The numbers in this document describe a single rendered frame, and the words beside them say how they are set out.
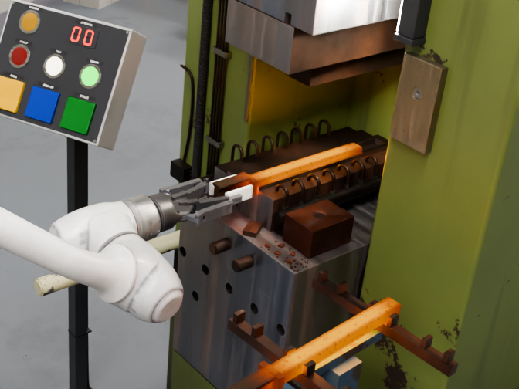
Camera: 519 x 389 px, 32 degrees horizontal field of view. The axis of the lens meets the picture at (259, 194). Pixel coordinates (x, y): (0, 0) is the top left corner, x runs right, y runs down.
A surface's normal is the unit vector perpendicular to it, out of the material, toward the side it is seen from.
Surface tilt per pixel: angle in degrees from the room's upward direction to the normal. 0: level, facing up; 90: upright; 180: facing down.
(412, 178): 90
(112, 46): 60
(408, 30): 90
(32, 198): 0
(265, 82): 90
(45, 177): 0
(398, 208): 90
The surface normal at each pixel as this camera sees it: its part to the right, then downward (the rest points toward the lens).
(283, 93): 0.64, 0.43
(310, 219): 0.10, -0.87
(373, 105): -0.76, 0.25
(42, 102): -0.32, -0.07
